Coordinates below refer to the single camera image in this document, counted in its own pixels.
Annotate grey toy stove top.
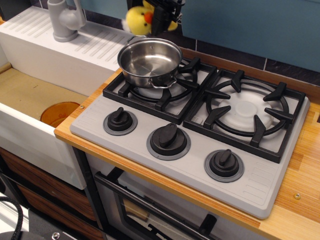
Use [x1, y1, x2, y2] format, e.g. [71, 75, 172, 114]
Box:
[69, 57, 311, 220]

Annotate teal wall cabinet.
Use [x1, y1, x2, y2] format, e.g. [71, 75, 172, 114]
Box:
[79, 0, 320, 73]

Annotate white toy sink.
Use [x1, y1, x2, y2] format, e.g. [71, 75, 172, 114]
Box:
[0, 6, 131, 190]

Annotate black left stove knob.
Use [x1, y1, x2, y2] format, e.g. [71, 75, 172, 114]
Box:
[102, 107, 138, 136]

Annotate black stove knob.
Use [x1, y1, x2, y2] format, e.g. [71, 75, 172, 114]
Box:
[146, 123, 191, 161]
[102, 107, 138, 136]
[204, 149, 245, 183]

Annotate black braided cable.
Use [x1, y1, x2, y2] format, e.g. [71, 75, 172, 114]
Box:
[0, 196, 25, 240]

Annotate black middle stove knob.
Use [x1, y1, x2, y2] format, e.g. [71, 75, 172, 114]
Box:
[146, 123, 191, 161]

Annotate yellow stuffed duck toy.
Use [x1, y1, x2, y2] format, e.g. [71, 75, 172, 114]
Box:
[121, 0, 178, 36]

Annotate black right stove knob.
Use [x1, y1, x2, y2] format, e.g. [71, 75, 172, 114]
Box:
[204, 149, 245, 183]

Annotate stainless steel pan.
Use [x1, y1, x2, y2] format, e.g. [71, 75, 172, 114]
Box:
[117, 36, 183, 89]

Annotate grey toy faucet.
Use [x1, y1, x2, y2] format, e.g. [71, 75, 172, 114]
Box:
[47, 0, 86, 43]

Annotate oven door with handle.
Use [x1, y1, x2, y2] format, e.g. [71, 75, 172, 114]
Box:
[93, 167, 255, 240]

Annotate wooden drawer cabinet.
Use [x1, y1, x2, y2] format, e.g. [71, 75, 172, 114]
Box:
[0, 148, 104, 240]

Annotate black right burner grate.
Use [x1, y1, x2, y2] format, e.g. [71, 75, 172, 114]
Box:
[183, 69, 310, 164]

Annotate black burner grate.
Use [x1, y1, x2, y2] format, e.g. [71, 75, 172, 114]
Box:
[183, 69, 310, 164]
[102, 57, 217, 125]

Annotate black left burner grate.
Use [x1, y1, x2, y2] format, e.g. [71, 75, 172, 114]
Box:
[102, 57, 217, 125]

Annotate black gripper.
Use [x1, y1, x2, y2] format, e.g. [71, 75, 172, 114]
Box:
[126, 0, 186, 36]

